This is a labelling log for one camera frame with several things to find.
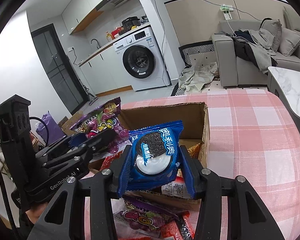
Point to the red white snack packet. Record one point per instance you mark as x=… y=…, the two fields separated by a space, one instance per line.
x=176 y=188

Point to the grey clothes pile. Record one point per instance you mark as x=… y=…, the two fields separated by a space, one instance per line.
x=256 y=47

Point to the red black snack packet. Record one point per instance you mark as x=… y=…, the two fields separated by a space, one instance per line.
x=178 y=229

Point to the marble coffee table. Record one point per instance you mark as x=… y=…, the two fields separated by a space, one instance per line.
x=285 y=84

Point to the brown SF cardboard box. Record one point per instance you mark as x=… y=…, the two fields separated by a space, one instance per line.
x=195 y=126

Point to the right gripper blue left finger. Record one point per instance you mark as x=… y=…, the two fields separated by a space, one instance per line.
x=125 y=165

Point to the small floor cardboard box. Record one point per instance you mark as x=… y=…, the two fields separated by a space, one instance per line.
x=66 y=123

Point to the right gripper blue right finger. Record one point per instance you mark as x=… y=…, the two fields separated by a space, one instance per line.
x=188 y=170

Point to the purple plastic bag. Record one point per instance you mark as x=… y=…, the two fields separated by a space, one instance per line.
x=55 y=132

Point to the person's left hand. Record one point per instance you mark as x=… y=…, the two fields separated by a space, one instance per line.
x=35 y=212

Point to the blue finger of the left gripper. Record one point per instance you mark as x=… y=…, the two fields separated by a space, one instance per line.
x=99 y=142
x=77 y=140

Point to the red corn snack bag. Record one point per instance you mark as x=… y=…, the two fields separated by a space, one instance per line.
x=109 y=159

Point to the dark glass door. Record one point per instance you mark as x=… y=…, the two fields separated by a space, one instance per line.
x=58 y=68

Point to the blue Oreo cookie pack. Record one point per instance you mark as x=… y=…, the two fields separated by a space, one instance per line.
x=155 y=151

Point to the white washing machine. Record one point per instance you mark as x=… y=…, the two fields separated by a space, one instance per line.
x=142 y=60

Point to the white noodle snack bag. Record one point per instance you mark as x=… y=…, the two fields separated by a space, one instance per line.
x=193 y=146

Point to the pink plaid tablecloth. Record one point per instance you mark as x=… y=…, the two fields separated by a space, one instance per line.
x=253 y=135

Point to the purple grape candy bag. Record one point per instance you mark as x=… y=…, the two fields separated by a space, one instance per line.
x=101 y=118

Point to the black rice cooker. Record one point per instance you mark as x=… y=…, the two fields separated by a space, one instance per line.
x=129 y=22

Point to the grey sofa cushion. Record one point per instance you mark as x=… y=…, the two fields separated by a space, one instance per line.
x=290 y=40

